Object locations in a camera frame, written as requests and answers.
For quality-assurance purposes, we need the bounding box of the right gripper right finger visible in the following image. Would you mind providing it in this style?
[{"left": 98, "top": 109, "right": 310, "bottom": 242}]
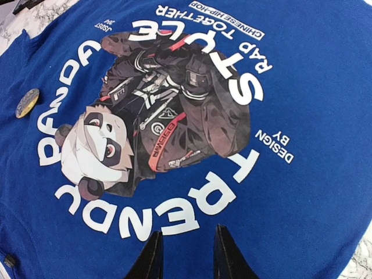
[{"left": 213, "top": 224, "right": 258, "bottom": 279}]

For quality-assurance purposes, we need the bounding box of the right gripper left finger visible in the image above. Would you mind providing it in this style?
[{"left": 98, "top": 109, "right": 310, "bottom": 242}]
[{"left": 124, "top": 231, "right": 163, "bottom": 279}]

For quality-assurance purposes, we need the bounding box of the blue printed t-shirt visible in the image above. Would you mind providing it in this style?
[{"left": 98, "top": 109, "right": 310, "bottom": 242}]
[{"left": 1, "top": 1, "right": 371, "bottom": 278}]

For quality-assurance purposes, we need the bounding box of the round button badge brooch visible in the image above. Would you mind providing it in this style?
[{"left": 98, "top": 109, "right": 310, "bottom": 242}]
[{"left": 15, "top": 88, "right": 40, "bottom": 119}]

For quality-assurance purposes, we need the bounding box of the black brooch display box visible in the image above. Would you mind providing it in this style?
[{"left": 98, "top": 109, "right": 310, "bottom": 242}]
[{"left": 12, "top": 0, "right": 44, "bottom": 15}]

